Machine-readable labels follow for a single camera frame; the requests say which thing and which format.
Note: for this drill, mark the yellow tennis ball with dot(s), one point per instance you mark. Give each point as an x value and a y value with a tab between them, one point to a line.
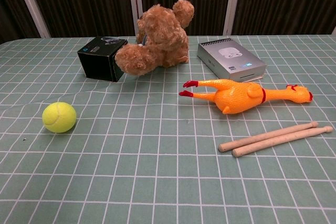
59	117

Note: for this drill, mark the silver earbuds product box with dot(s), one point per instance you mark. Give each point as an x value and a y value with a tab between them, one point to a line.
231	57

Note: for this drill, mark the black cardboard box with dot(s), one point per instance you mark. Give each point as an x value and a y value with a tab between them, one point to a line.
98	62

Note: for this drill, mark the brown plush teddy bear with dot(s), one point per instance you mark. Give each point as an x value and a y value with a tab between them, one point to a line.
162	37

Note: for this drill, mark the yellow rubber chicken toy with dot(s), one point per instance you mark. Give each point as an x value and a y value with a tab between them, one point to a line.
236	94

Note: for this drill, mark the green checked tablecloth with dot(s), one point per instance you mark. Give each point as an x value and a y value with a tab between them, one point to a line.
157	169

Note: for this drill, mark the wooden drumstick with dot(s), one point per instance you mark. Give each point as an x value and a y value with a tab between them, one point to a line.
283	140
267	134

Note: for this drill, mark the dark brown pleated curtain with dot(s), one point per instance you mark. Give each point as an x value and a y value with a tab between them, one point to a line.
84	1

